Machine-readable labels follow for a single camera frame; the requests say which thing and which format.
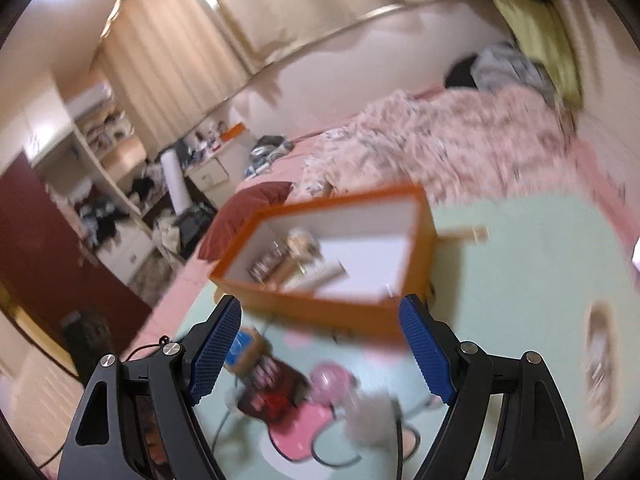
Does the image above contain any pile of dark clothes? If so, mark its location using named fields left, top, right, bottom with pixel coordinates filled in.
left=75, top=175, right=161, bottom=251

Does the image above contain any beige curtain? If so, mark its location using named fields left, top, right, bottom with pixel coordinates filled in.
left=95, top=0, right=441, bottom=161

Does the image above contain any clear plastic ball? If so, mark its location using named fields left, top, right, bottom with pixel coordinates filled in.
left=345, top=392, right=403, bottom=443

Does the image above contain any clear lip gloss tube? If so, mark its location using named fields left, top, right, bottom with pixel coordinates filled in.
left=282, top=257, right=351, bottom=293

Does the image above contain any dark red door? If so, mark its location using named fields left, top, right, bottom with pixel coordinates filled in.
left=0, top=152, right=153, bottom=361

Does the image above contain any white shelf unit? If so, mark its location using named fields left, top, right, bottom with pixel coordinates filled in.
left=25, top=80, right=166, bottom=286

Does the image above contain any bed with pink sheet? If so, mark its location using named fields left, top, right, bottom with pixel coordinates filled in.
left=120, top=85, right=640, bottom=361

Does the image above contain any blue and tan packet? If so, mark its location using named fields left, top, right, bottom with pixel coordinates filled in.
left=227, top=327, right=268, bottom=376

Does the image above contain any white nightstand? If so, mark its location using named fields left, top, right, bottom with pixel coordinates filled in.
left=185, top=135, right=246, bottom=206

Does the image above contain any grey crumpled clothing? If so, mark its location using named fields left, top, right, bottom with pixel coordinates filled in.
left=472, top=42, right=556, bottom=106

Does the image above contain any white air conditioner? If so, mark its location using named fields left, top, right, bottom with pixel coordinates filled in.
left=67, top=82, right=113, bottom=116

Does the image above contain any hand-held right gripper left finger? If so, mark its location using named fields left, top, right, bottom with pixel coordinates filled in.
left=57, top=294, right=243, bottom=480

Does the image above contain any pink floral blanket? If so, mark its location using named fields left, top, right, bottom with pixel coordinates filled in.
left=300, top=85, right=576, bottom=201

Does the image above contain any orange cardboard box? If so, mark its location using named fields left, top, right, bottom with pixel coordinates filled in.
left=209, top=185, right=440, bottom=343

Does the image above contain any pink plastic ball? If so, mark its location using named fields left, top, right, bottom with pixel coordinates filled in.
left=309, top=361, right=358, bottom=403

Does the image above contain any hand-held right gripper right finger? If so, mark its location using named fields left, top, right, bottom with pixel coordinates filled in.
left=398, top=294, right=585, bottom=480

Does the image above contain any white paper roll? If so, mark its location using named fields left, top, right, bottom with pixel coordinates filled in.
left=160, top=150, right=193, bottom=216

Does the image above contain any brown plush bear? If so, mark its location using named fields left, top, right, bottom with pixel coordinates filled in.
left=287, top=227, right=321, bottom=256

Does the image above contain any dark red pillow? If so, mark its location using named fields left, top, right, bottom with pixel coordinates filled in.
left=198, top=181, right=293, bottom=261

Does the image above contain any black crumpled clothing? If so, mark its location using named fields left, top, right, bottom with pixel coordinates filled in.
left=444, top=55, right=481, bottom=91

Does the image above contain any mint green bed table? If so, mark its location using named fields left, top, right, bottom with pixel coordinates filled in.
left=125, top=200, right=636, bottom=480

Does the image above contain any black bag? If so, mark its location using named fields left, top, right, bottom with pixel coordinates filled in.
left=175, top=202, right=218, bottom=256

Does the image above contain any cluster of small bottles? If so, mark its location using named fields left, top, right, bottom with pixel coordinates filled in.
left=185, top=120, right=226, bottom=161

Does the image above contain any yellow-green hanging garment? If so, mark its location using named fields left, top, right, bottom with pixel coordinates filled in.
left=487, top=0, right=583, bottom=108

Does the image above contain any dark red packet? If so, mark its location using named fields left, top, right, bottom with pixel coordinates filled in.
left=235, top=352, right=311, bottom=423

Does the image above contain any grey patterned clothes pile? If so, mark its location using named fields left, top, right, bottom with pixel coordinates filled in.
left=245, top=135, right=296, bottom=178

